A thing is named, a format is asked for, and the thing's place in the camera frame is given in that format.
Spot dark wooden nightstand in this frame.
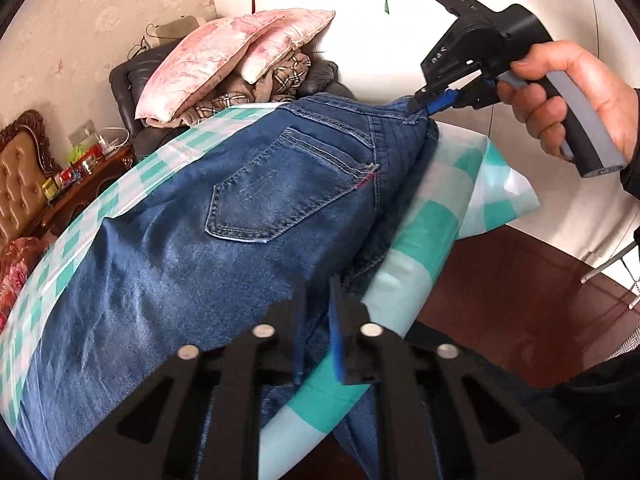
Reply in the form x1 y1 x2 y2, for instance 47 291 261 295
23 142 136 238

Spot tufted brown bed headboard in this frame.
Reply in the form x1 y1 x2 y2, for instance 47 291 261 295
0 110 61 249

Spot white charger cable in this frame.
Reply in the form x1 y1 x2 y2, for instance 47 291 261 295
94 126 132 158

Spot floral red quilt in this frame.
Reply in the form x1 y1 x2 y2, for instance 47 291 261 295
0 231 58 332

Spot wall power socket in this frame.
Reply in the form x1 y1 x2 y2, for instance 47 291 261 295
68 119 98 148

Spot green white checkered cloth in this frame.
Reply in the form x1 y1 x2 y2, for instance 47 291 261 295
1 105 538 479

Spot yellow lid jar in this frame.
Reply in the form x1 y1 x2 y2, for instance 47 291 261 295
41 178 60 203

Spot small pink pillow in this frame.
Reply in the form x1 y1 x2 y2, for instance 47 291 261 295
234 8 335 84

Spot blue denim jeans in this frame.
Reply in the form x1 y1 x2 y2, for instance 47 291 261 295
15 94 438 477

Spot black leather armchair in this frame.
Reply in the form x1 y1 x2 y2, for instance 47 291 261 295
108 39 356 162

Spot plaid brown blanket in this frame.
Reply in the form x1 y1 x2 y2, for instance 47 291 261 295
144 50 311 129

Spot right human hand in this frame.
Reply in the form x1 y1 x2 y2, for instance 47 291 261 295
498 40 639 162

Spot large pink pillow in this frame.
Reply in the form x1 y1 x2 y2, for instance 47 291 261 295
136 12 276 122

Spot white metal rack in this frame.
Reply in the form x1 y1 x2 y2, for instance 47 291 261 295
579 240 639 310

